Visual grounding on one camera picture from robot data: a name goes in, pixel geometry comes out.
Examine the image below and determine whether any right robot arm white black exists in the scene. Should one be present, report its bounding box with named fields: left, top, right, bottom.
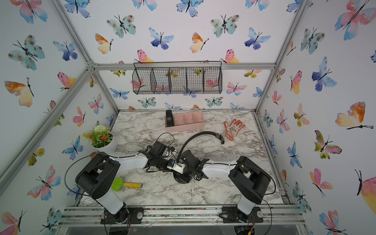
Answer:
left=167, top=150, right=272, bottom=215

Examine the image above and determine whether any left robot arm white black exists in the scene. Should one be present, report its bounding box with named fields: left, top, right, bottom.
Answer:
left=75, top=141, right=169, bottom=216

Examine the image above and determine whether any pink divided storage box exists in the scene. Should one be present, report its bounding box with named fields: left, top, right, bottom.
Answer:
left=164, top=111, right=205, bottom=133

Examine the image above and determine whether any red and white work glove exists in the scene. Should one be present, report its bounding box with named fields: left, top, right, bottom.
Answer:
left=224, top=118, right=245, bottom=141

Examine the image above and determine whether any white flower pot with plant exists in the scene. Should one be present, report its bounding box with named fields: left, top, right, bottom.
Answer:
left=82, top=124, right=118, bottom=155

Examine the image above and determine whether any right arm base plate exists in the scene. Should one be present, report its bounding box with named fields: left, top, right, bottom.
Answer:
left=218, top=206, right=263, bottom=223

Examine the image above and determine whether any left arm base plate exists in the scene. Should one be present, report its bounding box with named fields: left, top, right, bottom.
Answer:
left=100, top=207, right=144, bottom=225

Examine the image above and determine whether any black wire wall basket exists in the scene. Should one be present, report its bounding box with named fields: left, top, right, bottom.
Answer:
left=131, top=61, right=223, bottom=96

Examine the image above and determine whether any aluminium front rail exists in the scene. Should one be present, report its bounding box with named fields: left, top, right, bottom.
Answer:
left=58, top=204, right=305, bottom=227

